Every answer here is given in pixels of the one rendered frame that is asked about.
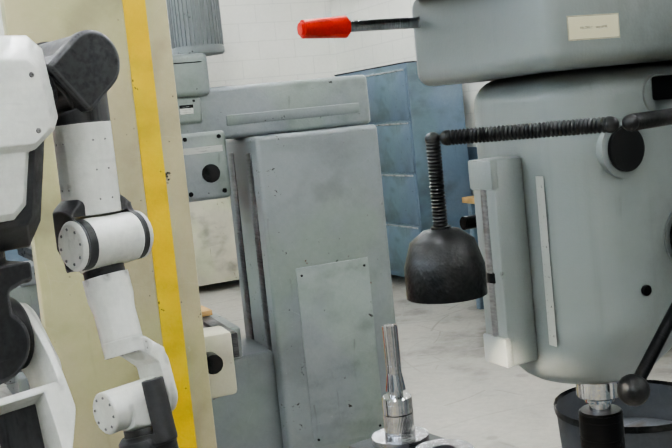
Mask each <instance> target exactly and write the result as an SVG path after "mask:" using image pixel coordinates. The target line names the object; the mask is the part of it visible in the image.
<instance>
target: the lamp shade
mask: <svg viewBox="0 0 672 448"><path fill-rule="evenodd" d="M404 276H405V286H406V297H407V300H408V301H410V302H413V303H419V304H449V303H458V302H465V301H470V300H474V299H478V298H481V297H483V296H485V295H487V293H488V289H487V278H486V266H485V261H484V258H483V256H482V254H481V251H480V249H479V247H478V244H477V242H476V240H475V237H473V236H472V235H470V234H468V233H467V232H465V231H463V230H462V229H460V228H458V227H451V225H447V226H446V227H434V226H432V227H431V229H427V230H424V231H422V232H421V233H420V234H419V235H418V236H417V237H416V238H414V239H413V240H412V241H411V242H410V244H409V248H408V253H407V257H406V262H405V266H404Z"/></svg>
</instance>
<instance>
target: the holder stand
mask: <svg viewBox="0 0 672 448"><path fill-rule="evenodd" d="M414 427H415V435H414V436H412V437H410V438H407V439H402V440H392V439H388V438H386V437H385V430H384V428H383V429H380V430H378V431H376V432H375V433H374V434H373V435H372V438H369V439H366V440H363V441H360V442H358V443H355V444H352V445H350V446H349V448H474V447H473V445H472V444H471V443H469V442H467V441H465V440H460V439H446V438H443V437H440V436H436V435H433V434H430V433H428V430H427V429H425V428H423V427H420V426H414Z"/></svg>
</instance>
